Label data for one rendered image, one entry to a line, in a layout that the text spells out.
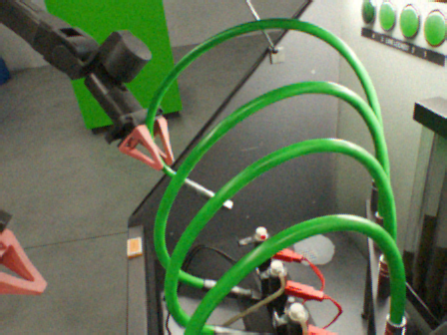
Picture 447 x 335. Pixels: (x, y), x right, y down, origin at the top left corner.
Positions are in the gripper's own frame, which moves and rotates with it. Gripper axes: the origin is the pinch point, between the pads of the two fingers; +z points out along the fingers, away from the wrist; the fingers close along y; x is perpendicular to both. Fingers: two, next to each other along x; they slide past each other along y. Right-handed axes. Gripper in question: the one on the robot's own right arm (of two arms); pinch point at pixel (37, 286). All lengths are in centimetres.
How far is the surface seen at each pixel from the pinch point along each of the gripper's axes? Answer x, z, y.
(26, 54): 606, -193, -311
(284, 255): 17.2, 30.0, 10.4
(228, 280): -6.7, 12.2, 20.7
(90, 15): 315, -75, -84
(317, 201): 56, 50, 5
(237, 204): 50, 32, -6
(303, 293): 9.5, 31.5, 11.8
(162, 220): 7.2, 8.0, 11.5
